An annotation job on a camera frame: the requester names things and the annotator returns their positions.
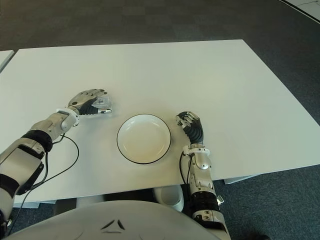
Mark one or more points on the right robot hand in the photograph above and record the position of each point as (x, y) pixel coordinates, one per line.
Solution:
(196, 130)

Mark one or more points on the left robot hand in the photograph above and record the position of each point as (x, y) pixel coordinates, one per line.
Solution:
(83, 98)

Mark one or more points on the clear water bottle blue cap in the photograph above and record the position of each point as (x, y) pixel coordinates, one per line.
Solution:
(106, 102)

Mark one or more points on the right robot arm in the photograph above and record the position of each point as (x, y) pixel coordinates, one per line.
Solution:
(202, 162)

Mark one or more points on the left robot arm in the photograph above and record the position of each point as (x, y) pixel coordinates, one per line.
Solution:
(56, 123)

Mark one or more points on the white plate black rim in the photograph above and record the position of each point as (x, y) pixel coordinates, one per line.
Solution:
(143, 140)

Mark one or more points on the neighbouring white table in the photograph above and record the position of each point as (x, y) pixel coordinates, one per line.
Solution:
(5, 58)

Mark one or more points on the grey robot torso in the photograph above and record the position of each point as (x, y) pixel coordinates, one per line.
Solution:
(100, 220)

